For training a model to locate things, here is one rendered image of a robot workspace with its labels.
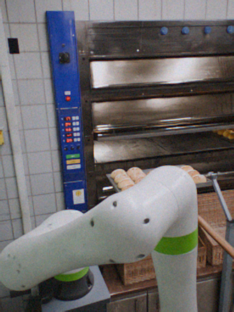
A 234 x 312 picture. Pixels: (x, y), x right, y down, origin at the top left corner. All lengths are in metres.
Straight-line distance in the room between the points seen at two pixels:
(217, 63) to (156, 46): 0.47
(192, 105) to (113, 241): 1.82
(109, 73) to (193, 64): 0.60
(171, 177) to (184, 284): 0.25
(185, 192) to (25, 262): 0.40
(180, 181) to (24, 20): 1.52
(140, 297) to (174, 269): 1.33
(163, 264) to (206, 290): 1.52
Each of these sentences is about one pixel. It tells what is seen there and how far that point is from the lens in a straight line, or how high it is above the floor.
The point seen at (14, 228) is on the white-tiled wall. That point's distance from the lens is 2.26.
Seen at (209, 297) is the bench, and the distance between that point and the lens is 2.29.
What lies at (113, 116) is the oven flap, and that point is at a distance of 2.04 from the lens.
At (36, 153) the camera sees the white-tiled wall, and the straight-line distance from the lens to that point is 2.04.
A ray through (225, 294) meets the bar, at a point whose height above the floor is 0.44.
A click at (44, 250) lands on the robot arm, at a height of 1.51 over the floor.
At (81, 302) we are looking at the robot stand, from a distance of 1.03.
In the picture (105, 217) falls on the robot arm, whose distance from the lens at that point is 0.52.
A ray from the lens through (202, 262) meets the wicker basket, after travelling 2.15.
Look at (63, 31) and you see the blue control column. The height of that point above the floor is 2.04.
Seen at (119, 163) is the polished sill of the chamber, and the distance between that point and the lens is 2.15.
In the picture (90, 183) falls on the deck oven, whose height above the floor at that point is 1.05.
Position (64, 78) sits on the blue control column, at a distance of 1.93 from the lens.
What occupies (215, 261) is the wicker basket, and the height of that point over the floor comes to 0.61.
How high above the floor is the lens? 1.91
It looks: 18 degrees down
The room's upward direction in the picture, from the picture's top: 2 degrees counter-clockwise
